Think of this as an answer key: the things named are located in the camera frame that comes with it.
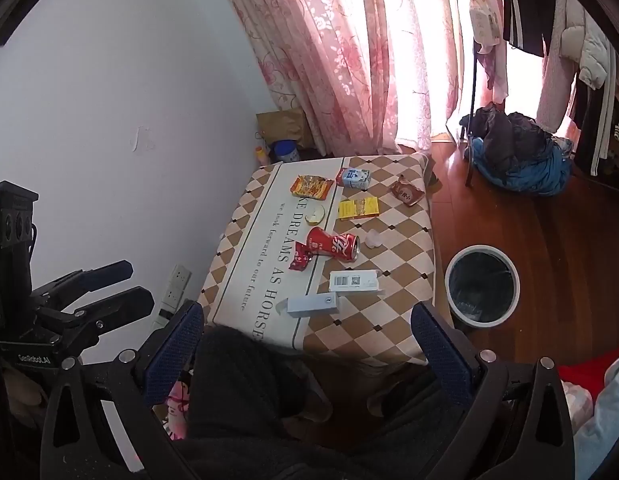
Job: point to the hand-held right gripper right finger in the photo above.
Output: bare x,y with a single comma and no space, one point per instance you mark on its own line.
442,350

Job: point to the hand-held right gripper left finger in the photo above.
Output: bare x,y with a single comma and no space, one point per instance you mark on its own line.
174,350

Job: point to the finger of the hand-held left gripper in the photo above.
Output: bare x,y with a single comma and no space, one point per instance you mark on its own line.
124,304
102,272

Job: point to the white round trash bin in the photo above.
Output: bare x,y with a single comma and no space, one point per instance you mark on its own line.
452,305

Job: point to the crushed red soda can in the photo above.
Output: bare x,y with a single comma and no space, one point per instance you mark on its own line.
332,245

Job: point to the yellow packet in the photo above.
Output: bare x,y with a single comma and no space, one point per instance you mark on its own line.
357,208

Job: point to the orange snack wrapper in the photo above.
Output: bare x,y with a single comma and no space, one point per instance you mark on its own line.
311,186

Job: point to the white power strip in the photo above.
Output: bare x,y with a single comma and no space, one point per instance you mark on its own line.
175,287

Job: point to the pink slipper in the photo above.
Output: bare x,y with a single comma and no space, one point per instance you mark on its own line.
177,410

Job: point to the person's dark trouser leg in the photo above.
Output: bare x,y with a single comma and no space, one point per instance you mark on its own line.
239,390

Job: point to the white barcode box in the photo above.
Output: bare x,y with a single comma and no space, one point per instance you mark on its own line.
354,281

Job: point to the checkered tablecloth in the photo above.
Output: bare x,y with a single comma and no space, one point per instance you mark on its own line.
389,240

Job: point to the white crumpled tissue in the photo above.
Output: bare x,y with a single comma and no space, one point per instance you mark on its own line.
373,239

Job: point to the light blue box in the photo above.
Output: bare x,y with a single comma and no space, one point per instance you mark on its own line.
312,305

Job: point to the red cloth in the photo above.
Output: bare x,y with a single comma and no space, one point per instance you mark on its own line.
584,365

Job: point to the patterned bedding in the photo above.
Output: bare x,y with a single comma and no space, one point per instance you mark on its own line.
579,405

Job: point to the small red wrapper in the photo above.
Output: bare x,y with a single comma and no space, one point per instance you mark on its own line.
299,257

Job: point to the brown snack wrapper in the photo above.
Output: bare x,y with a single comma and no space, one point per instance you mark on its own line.
407,191

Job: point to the light blue pillow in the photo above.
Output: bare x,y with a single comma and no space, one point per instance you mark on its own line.
607,420

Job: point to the blue white milk carton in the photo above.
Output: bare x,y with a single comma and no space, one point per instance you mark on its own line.
354,178

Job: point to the small orange bottle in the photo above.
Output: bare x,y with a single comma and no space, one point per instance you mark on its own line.
262,155

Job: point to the blue jar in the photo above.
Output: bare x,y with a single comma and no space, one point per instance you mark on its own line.
285,151

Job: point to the dark grey jacket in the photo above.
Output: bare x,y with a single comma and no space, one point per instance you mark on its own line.
509,135

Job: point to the brown paper bag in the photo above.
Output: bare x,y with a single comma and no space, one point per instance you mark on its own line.
282,125

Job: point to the black white-striped garment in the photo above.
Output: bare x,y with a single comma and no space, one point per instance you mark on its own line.
602,130

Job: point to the black coat rack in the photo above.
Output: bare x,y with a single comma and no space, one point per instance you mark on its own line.
473,75

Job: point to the hanging pink garment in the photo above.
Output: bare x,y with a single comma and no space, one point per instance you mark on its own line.
554,90

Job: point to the pink floral curtain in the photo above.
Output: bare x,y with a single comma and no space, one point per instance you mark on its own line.
339,50

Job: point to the hanging white puffer jacket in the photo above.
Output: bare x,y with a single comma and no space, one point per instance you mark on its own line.
589,50

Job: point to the hanging printed bag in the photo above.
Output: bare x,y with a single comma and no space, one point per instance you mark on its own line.
485,10

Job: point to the hanging black garment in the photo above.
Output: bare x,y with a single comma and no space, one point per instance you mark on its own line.
527,10

